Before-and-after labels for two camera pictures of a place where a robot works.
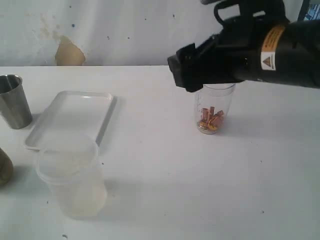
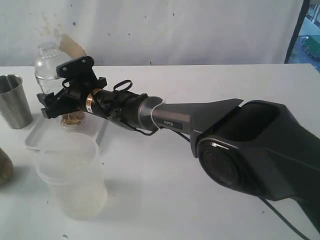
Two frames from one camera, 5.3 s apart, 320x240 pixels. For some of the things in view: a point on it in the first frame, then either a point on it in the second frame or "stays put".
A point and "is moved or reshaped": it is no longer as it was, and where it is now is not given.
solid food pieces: (208, 120) is moved or reshaped
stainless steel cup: (14, 106) stays put
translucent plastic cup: (71, 163) stays put
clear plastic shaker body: (212, 107) is moved or reshaped
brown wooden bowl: (6, 169) stays put
